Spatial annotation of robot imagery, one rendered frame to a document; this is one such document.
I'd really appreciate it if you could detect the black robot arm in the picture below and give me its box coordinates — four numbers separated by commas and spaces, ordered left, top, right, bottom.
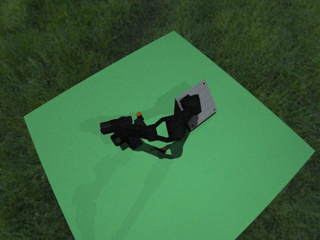
100, 94, 201, 143

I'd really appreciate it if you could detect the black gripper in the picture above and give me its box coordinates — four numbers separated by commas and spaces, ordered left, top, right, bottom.
110, 117, 146, 146

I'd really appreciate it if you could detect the dark brown cylinder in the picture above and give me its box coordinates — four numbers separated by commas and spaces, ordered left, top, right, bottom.
136, 112, 143, 120

